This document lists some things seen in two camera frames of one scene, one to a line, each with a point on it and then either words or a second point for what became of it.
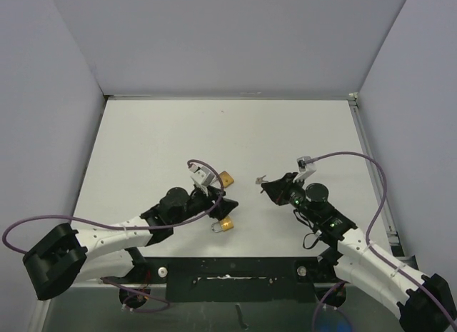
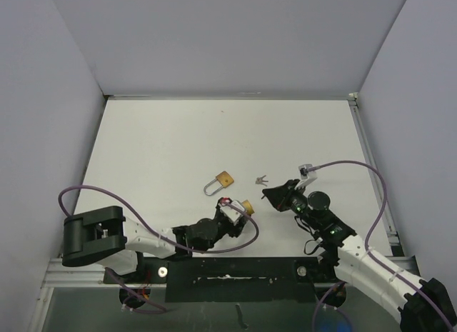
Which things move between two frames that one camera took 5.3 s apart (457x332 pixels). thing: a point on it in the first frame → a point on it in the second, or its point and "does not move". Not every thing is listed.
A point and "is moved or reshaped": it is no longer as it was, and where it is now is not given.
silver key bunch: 258,180 does not move
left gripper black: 213,195 → 235,228
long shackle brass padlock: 226,178 does not move
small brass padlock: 226,224 is moved or reshaped
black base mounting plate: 233,279 does not move
